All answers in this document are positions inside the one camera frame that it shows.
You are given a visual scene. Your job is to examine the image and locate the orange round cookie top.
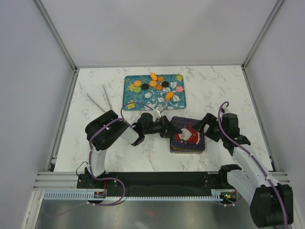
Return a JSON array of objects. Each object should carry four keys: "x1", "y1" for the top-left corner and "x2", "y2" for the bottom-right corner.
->
[{"x1": 158, "y1": 76, "x2": 164, "y2": 82}]

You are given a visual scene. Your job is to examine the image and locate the pink round cookie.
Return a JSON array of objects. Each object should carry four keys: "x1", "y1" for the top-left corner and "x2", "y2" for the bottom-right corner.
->
[{"x1": 176, "y1": 86, "x2": 184, "y2": 93}]

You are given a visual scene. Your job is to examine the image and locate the orange round cookie left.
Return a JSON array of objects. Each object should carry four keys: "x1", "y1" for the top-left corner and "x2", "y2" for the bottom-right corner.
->
[{"x1": 133, "y1": 80, "x2": 142, "y2": 87}]

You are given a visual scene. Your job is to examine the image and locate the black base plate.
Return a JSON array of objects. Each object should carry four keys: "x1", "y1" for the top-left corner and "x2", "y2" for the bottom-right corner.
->
[{"x1": 76, "y1": 171, "x2": 239, "y2": 198}]

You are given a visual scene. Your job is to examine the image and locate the orange fish cookie top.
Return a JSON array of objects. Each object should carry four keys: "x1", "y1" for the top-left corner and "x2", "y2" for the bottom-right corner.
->
[{"x1": 151, "y1": 73, "x2": 158, "y2": 81}]

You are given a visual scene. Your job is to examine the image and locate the metal tongs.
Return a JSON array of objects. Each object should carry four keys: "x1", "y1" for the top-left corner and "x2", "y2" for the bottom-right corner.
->
[{"x1": 86, "y1": 84, "x2": 112, "y2": 113}]

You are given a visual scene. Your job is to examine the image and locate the teal floral tray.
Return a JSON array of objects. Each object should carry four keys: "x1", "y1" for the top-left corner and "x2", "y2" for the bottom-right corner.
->
[{"x1": 122, "y1": 74, "x2": 187, "y2": 111}]

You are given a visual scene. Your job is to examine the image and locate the orange round cookie centre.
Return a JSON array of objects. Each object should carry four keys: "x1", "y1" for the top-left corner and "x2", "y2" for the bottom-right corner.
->
[{"x1": 149, "y1": 81, "x2": 157, "y2": 87}]

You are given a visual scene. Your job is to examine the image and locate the orange round cookie lower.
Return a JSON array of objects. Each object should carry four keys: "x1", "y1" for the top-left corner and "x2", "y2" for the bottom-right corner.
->
[{"x1": 155, "y1": 84, "x2": 163, "y2": 91}]

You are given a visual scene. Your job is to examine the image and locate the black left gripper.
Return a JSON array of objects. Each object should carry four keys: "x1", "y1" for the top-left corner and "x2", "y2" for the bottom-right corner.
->
[{"x1": 143, "y1": 116, "x2": 182, "y2": 139}]

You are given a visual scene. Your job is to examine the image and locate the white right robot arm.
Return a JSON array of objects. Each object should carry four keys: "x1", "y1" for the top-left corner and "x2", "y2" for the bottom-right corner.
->
[{"x1": 193, "y1": 113, "x2": 294, "y2": 228}]

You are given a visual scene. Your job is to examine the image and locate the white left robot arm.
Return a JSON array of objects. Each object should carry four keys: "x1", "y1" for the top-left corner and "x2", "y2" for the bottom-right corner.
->
[{"x1": 85, "y1": 110, "x2": 182, "y2": 188}]

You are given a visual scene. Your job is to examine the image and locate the gold tin lid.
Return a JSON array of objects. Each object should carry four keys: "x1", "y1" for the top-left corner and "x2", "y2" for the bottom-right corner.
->
[{"x1": 170, "y1": 116, "x2": 205, "y2": 149}]

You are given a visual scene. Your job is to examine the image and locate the orange fish cookie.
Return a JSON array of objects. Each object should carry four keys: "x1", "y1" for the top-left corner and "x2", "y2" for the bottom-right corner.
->
[
  {"x1": 151, "y1": 73, "x2": 158, "y2": 81},
  {"x1": 165, "y1": 92, "x2": 174, "y2": 101}
]

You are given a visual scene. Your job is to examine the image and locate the orange fish cookie centre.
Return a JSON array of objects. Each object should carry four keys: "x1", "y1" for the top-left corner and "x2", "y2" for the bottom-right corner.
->
[{"x1": 165, "y1": 92, "x2": 174, "y2": 101}]

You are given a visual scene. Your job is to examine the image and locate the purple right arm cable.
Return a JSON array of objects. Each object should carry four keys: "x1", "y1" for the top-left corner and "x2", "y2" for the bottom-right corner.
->
[{"x1": 218, "y1": 102, "x2": 288, "y2": 229}]

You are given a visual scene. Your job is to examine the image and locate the dark cookie tin box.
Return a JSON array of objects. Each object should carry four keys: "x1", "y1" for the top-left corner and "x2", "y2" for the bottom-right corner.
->
[{"x1": 170, "y1": 145, "x2": 205, "y2": 154}]

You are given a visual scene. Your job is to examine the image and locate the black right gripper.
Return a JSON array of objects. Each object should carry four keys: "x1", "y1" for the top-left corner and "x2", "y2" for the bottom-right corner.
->
[{"x1": 192, "y1": 113, "x2": 226, "y2": 142}]

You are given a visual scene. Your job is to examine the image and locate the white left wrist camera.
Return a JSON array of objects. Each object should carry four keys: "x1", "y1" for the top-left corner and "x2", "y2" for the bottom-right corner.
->
[{"x1": 153, "y1": 106, "x2": 164, "y2": 118}]

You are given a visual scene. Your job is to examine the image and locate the white slotted cable duct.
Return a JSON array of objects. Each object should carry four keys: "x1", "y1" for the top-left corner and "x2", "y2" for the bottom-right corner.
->
[{"x1": 43, "y1": 190, "x2": 223, "y2": 201}]

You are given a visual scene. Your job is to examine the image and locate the black round cookie left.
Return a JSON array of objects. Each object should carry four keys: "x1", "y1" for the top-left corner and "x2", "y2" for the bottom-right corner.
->
[{"x1": 141, "y1": 83, "x2": 149, "y2": 90}]

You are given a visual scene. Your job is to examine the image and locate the black round cookie right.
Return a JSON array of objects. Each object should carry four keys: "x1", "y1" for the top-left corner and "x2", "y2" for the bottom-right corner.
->
[{"x1": 162, "y1": 81, "x2": 169, "y2": 87}]

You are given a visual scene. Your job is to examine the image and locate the aluminium frame rail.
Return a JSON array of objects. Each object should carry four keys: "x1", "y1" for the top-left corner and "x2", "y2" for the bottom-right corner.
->
[{"x1": 33, "y1": 172, "x2": 78, "y2": 191}]

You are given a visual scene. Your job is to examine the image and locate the green round cookie tray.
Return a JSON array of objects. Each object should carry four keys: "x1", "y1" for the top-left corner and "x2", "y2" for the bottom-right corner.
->
[{"x1": 133, "y1": 87, "x2": 141, "y2": 93}]

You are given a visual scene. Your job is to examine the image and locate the orange round cookie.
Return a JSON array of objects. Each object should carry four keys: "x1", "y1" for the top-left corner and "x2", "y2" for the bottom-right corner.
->
[
  {"x1": 133, "y1": 80, "x2": 142, "y2": 87},
  {"x1": 158, "y1": 76, "x2": 164, "y2": 82},
  {"x1": 155, "y1": 84, "x2": 163, "y2": 91},
  {"x1": 149, "y1": 81, "x2": 157, "y2": 87}
]

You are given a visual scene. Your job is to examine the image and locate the black round cookie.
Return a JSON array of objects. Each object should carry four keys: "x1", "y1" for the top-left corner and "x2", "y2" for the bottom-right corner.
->
[
  {"x1": 162, "y1": 81, "x2": 169, "y2": 87},
  {"x1": 141, "y1": 83, "x2": 149, "y2": 90}
]

